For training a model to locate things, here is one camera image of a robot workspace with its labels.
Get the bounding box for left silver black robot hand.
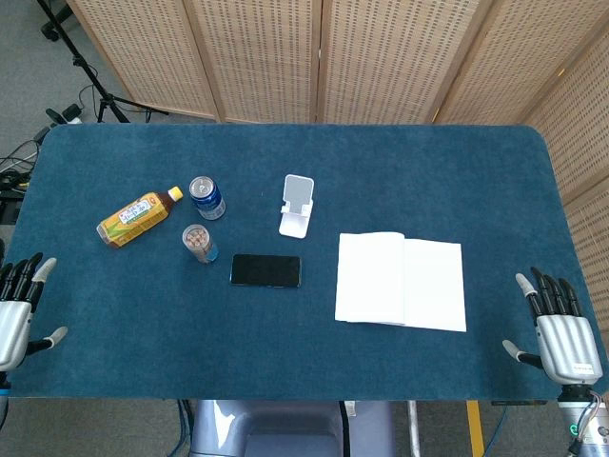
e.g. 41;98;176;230
0;251;69;373

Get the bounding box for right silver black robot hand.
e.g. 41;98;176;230
501;266;603;386

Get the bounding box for white notebook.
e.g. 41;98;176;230
334;231;468;333

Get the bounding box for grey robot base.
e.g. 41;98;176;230
188;399;396;457

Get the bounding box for yellow tea bottle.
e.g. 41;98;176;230
96;185;185;248

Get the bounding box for clear jar with blue lid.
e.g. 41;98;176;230
181;223;221;265

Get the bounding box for white power strip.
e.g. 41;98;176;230
45;103;85;126

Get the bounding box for blue drink can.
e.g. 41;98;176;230
188;175;226;222

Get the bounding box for black smartphone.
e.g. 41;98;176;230
229;253;303;289

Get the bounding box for black tripod stand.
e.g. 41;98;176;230
36;0;168;124

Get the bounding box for blue table mat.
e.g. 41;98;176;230
8;123;597;402

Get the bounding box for white phone stand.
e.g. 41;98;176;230
278;173;315;239

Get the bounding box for woven folding screen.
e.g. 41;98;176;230
66;0;609;368

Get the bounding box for black floor cables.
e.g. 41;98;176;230
0;126;51;225

